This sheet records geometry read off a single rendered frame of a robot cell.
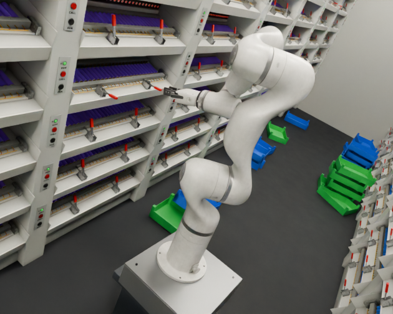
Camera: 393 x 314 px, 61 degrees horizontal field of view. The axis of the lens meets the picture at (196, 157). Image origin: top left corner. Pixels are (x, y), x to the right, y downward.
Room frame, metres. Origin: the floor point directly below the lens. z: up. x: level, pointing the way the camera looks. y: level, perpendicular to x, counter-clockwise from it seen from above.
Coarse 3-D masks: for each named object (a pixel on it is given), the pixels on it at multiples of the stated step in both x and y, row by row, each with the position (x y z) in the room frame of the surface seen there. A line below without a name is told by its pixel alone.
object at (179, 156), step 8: (184, 144) 2.08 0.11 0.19; (192, 144) 2.16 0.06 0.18; (200, 144) 2.19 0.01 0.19; (168, 152) 1.88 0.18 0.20; (176, 152) 1.95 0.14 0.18; (184, 152) 2.02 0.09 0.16; (192, 152) 2.08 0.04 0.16; (200, 152) 2.17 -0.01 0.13; (160, 160) 1.79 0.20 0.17; (168, 160) 1.84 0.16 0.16; (176, 160) 1.89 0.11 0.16; (184, 160) 1.96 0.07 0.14; (160, 168) 1.73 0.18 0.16; (168, 168) 1.79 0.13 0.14; (152, 176) 1.63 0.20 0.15
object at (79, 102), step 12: (156, 60) 1.57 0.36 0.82; (168, 72) 1.54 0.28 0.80; (132, 84) 1.32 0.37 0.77; (156, 84) 1.44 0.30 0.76; (168, 84) 1.51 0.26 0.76; (72, 96) 0.96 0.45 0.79; (84, 96) 1.05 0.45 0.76; (96, 96) 1.09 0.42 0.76; (108, 96) 1.14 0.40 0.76; (120, 96) 1.19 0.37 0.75; (132, 96) 1.26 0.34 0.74; (144, 96) 1.35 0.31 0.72; (72, 108) 0.98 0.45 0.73; (84, 108) 1.04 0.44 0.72
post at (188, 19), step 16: (208, 0) 1.57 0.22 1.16; (176, 16) 1.56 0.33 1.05; (192, 16) 1.53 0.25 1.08; (192, 32) 1.53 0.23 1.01; (192, 48) 1.58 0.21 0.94; (176, 64) 1.53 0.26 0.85; (160, 96) 1.54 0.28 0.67; (160, 128) 1.54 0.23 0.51; (160, 144) 1.59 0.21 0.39; (144, 160) 1.53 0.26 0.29; (144, 176) 1.54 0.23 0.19; (144, 192) 1.60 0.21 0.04
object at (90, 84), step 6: (114, 78) 1.22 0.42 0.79; (120, 78) 1.25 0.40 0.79; (126, 78) 1.28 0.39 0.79; (132, 78) 1.31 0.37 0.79; (138, 78) 1.34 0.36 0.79; (150, 78) 1.43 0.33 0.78; (156, 78) 1.46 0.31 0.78; (78, 84) 1.05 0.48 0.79; (84, 84) 1.07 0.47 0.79; (90, 84) 1.10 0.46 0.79; (96, 84) 1.12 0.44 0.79; (102, 84) 1.15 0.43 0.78; (108, 84) 1.18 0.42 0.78; (114, 84) 1.21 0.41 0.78; (126, 84) 1.27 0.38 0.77; (72, 90) 1.02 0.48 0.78; (78, 90) 1.04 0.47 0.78
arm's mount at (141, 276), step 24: (168, 240) 0.96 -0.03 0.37; (144, 264) 0.80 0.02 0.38; (216, 264) 0.94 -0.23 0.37; (144, 288) 0.73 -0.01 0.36; (168, 288) 0.74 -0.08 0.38; (192, 288) 0.78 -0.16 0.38; (216, 288) 0.82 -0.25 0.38; (168, 312) 0.68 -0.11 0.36; (192, 312) 0.69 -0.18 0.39; (216, 312) 0.81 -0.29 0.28
